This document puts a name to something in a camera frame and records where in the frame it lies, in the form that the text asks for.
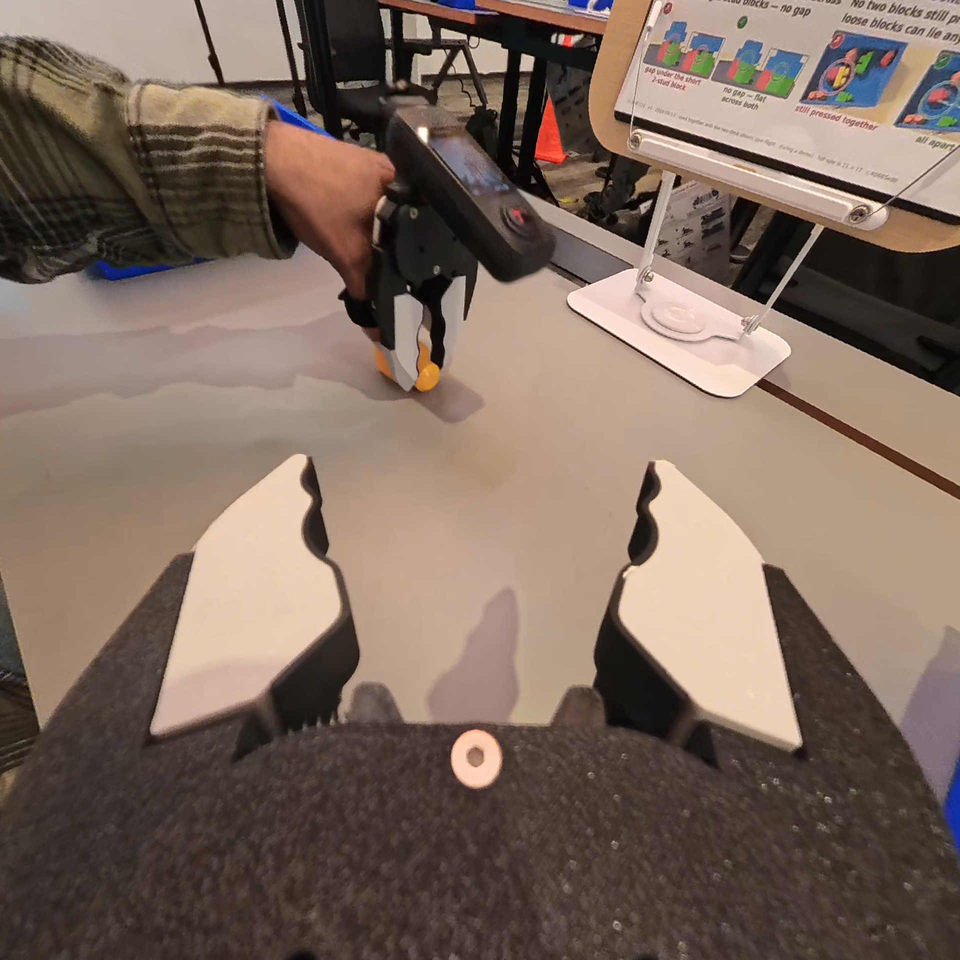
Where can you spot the person's left hand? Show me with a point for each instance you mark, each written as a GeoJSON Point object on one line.
{"type": "Point", "coordinates": [330, 195]}

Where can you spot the printed white box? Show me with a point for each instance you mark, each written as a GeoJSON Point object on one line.
{"type": "Point", "coordinates": [694, 225]}

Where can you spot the orange toy block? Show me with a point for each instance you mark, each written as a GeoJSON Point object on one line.
{"type": "Point", "coordinates": [429, 379]}

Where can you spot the instruction board on stand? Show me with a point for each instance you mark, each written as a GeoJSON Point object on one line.
{"type": "Point", "coordinates": [604, 90]}

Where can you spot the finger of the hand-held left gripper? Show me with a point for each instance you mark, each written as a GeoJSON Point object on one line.
{"type": "Point", "coordinates": [457, 307]}
{"type": "Point", "coordinates": [397, 330]}

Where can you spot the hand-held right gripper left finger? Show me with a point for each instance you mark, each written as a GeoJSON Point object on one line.
{"type": "Point", "coordinates": [255, 607]}

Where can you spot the orange traffic cone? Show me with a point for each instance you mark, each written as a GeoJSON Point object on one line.
{"type": "Point", "coordinates": [553, 139]}

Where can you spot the blue plastic bin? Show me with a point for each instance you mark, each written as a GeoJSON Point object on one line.
{"type": "Point", "coordinates": [952, 802]}
{"type": "Point", "coordinates": [300, 120]}

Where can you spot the white document stand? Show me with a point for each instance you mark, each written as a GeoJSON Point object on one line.
{"type": "Point", "coordinates": [675, 345]}

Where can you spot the brown background table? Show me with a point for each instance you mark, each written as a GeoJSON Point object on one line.
{"type": "Point", "coordinates": [517, 19]}

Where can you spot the black tripod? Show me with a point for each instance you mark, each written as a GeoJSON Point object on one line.
{"type": "Point", "coordinates": [307, 60]}

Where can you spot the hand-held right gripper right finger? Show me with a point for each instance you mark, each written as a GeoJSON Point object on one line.
{"type": "Point", "coordinates": [705, 622]}

